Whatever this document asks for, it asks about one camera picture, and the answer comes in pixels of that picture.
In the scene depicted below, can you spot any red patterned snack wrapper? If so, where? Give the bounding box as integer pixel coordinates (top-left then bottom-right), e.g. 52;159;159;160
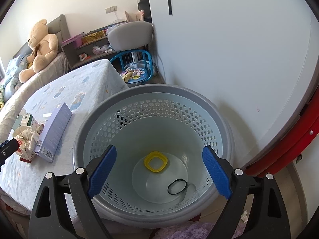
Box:
16;139;35;164

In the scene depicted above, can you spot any white paper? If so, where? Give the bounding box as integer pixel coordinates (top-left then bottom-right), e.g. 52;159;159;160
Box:
12;124;44;152

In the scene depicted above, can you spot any yellow plastic ring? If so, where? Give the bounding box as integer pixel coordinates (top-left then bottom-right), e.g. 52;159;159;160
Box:
143;151;168;173

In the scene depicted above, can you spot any green white carton box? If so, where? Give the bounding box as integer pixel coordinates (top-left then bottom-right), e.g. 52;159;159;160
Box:
13;113;39;130

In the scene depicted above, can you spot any grey perforated trash basket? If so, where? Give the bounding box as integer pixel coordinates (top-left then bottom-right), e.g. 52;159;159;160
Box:
73;84;235;228

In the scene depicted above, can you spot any beige bed sheet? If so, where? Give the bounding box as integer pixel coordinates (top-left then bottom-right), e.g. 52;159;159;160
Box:
0;52;69;143

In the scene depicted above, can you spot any purple long box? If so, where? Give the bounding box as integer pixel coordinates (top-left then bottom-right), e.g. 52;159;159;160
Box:
34;103;72;163

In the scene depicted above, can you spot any purple fluffy rug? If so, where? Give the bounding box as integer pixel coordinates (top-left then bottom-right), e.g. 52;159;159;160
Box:
151;219;248;239

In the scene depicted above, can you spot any blue folded quilt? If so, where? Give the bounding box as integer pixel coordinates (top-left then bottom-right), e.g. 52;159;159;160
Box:
1;54;28;103

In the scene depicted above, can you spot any light blue patterned blanket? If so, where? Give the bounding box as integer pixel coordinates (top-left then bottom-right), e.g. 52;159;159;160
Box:
1;59;127;215

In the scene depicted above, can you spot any beige teddy bear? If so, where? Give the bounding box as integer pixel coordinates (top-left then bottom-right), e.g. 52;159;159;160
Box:
18;19;58;83

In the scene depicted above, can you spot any pink storage box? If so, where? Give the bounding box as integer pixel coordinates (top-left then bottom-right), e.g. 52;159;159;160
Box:
62;32;84;49

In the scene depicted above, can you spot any grey bed headboard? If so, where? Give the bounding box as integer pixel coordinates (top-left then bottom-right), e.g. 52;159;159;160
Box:
12;14;71;59

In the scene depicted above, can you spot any grey bedside shelf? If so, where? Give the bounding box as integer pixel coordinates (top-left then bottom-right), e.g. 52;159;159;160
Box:
61;21;127;70

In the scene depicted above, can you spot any blue child chair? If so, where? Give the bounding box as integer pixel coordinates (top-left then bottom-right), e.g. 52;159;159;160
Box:
110;49;154;87

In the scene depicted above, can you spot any grey chair backrest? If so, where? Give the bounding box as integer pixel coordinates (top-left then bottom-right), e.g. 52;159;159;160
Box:
108;21;154;51

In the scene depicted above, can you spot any black rubber ring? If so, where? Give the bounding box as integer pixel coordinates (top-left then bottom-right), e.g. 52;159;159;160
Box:
167;178;188;195

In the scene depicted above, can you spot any wall power socket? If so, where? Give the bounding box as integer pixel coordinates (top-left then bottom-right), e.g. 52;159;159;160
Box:
105;5;117;14

